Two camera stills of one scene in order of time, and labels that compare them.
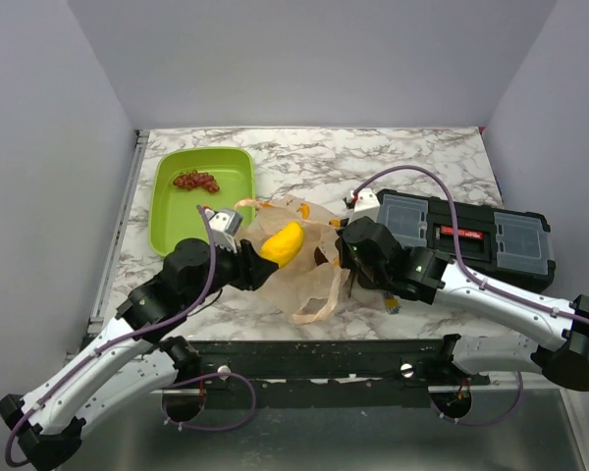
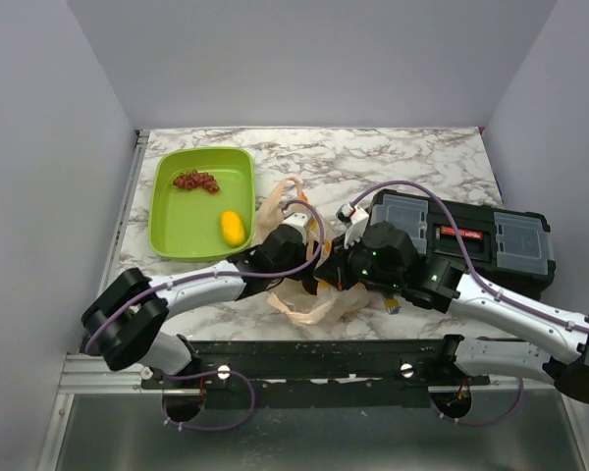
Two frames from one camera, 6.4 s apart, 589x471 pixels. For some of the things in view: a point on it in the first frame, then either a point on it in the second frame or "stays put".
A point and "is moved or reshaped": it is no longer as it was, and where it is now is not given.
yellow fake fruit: (284, 245) is moved or reshaped
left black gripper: (252, 269) → (302, 251)
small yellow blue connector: (393, 305) stays put
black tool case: (507, 243) stays put
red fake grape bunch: (193, 180) stays put
